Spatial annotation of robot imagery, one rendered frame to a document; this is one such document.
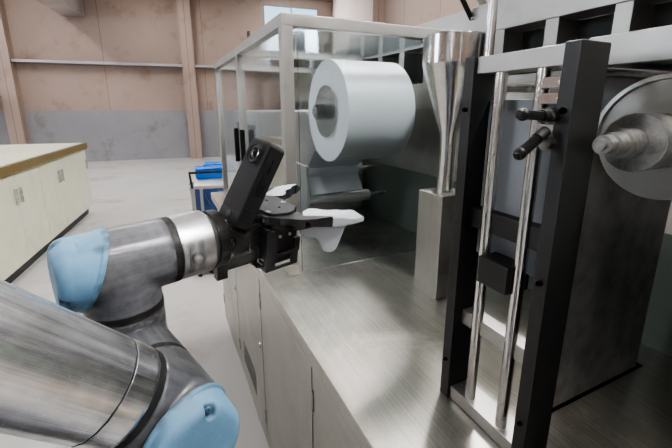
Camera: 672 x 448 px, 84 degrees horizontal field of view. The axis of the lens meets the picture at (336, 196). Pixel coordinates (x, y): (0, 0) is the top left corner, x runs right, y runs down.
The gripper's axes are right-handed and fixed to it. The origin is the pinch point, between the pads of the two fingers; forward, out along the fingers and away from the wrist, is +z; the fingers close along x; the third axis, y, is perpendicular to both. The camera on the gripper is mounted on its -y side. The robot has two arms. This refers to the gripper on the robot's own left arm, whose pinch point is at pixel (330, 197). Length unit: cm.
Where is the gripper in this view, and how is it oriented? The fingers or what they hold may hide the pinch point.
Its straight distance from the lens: 58.0
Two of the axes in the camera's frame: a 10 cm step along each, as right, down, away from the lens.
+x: 6.8, 3.0, -6.7
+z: 7.3, -1.6, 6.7
